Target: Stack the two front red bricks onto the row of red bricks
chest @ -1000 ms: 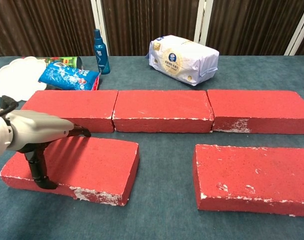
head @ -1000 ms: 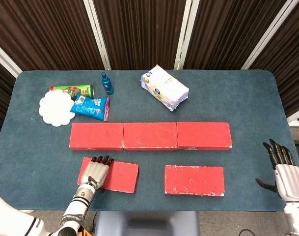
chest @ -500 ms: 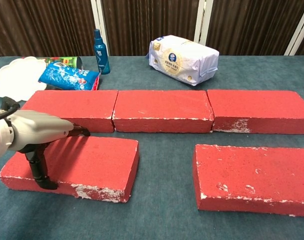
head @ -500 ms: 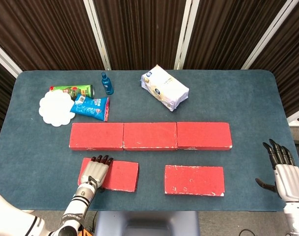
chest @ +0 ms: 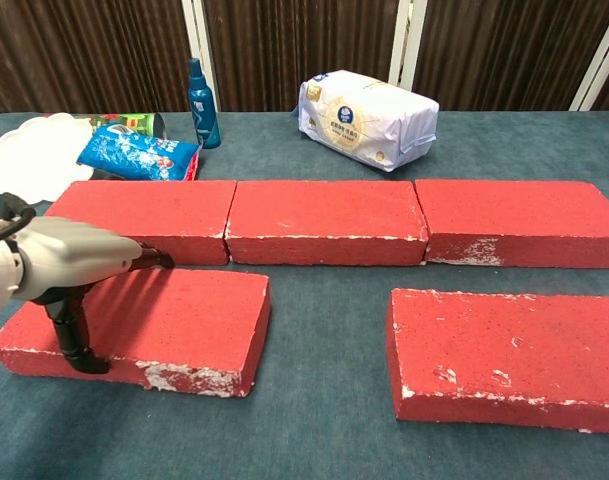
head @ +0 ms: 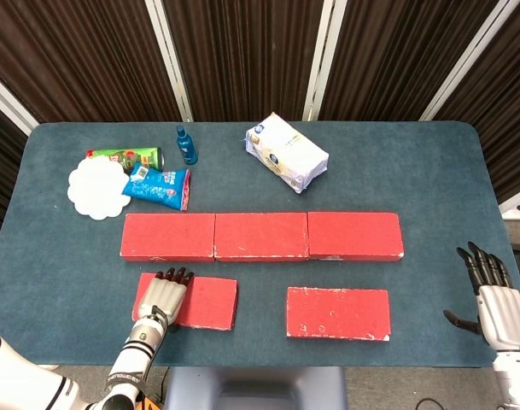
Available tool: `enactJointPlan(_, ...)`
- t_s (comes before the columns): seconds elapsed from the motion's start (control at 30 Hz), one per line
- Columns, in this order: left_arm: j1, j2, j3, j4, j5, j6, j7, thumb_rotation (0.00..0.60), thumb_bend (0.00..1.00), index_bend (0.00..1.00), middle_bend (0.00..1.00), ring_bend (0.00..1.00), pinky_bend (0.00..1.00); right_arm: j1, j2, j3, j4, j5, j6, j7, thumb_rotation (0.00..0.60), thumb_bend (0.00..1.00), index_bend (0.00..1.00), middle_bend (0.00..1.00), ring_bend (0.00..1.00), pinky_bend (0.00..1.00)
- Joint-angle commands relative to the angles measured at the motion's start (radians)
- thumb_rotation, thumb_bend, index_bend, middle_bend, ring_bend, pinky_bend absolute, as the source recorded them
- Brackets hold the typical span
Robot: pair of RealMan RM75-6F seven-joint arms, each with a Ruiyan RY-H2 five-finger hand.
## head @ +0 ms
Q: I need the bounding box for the blue spray bottle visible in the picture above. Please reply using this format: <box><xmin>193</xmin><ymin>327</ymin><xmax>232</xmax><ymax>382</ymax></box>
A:
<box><xmin>175</xmin><ymin>125</ymin><xmax>199</xmax><ymax>166</ymax></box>

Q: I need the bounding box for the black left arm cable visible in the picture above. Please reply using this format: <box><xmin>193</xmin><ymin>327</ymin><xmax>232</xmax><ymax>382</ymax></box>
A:
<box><xmin>149</xmin><ymin>303</ymin><xmax>169</xmax><ymax>328</ymax></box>

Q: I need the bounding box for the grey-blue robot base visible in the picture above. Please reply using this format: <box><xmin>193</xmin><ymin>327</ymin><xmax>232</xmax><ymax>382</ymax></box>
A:
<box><xmin>163</xmin><ymin>366</ymin><xmax>348</xmax><ymax>410</ymax></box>

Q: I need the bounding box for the blue snack bag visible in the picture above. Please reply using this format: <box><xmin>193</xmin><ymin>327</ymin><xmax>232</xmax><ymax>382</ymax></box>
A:
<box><xmin>121</xmin><ymin>162</ymin><xmax>191</xmax><ymax>212</ymax></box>

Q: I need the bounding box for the white flower-shaped plate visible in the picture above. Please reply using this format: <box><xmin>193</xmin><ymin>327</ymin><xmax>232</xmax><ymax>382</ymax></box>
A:
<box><xmin>67</xmin><ymin>155</ymin><xmax>131</xmax><ymax>221</ymax></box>

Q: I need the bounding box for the white tissue pack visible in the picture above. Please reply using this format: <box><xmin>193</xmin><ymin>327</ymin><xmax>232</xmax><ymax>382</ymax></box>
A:
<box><xmin>243</xmin><ymin>112</ymin><xmax>330</xmax><ymax>195</ymax></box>

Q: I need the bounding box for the teal felt table cover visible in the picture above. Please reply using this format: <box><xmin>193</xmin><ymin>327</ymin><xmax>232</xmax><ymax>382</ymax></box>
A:
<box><xmin>0</xmin><ymin>120</ymin><xmax>520</xmax><ymax>368</ymax></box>

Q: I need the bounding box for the green chip can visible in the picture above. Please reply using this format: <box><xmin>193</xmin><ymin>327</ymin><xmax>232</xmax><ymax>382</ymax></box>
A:
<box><xmin>85</xmin><ymin>146</ymin><xmax>165</xmax><ymax>172</ymax></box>

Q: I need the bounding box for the red foam brick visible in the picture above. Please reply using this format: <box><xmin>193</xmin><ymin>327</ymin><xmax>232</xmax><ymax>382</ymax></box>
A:
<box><xmin>131</xmin><ymin>272</ymin><xmax>238</xmax><ymax>331</ymax></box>
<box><xmin>285</xmin><ymin>286</ymin><xmax>392</xmax><ymax>342</ymax></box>
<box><xmin>307</xmin><ymin>212</ymin><xmax>405</xmax><ymax>262</ymax></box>
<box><xmin>213</xmin><ymin>212</ymin><xmax>310</xmax><ymax>262</ymax></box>
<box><xmin>120</xmin><ymin>213</ymin><xmax>217</xmax><ymax>262</ymax></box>

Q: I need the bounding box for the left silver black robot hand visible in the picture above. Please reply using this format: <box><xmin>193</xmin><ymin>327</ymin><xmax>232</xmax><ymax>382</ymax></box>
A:
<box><xmin>133</xmin><ymin>266</ymin><xmax>196</xmax><ymax>332</ymax></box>

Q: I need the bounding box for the black floor cable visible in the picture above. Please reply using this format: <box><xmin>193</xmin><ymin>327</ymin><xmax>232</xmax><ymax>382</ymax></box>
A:
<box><xmin>415</xmin><ymin>396</ymin><xmax>447</xmax><ymax>410</ymax></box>

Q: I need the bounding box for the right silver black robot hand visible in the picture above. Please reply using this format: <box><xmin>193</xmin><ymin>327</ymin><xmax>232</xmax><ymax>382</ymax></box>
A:
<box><xmin>442</xmin><ymin>241</ymin><xmax>520</xmax><ymax>352</ymax></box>

